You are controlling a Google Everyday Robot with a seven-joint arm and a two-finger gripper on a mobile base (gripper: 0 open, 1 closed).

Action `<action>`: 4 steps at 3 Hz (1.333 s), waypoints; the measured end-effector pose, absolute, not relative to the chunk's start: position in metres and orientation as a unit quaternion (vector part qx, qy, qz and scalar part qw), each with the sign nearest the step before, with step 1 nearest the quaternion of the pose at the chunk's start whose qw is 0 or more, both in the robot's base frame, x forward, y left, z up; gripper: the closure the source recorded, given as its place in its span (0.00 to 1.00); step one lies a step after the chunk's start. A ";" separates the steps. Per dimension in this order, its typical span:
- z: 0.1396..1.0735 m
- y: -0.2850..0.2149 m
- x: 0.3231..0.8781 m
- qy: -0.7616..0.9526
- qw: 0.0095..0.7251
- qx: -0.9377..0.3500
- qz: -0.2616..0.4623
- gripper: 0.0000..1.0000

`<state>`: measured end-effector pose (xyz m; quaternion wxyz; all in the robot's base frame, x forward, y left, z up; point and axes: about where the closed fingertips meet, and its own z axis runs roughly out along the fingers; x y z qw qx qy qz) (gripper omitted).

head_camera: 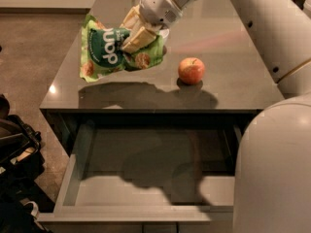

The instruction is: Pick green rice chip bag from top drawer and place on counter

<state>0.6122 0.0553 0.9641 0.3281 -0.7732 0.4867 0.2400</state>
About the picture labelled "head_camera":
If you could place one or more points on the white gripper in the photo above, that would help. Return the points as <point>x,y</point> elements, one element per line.
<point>157,6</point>

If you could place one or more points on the green rice chip bag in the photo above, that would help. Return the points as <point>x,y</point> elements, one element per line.
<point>101,53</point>

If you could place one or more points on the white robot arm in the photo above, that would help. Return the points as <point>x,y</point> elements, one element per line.
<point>272,188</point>

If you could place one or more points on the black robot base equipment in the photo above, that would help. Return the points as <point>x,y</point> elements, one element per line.
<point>21,162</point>

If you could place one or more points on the grey open top drawer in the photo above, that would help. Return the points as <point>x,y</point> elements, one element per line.
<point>147,180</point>

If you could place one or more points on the white bowl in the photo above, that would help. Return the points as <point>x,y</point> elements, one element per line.
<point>164,33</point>

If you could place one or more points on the red apple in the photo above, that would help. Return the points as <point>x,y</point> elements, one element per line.
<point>191,70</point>

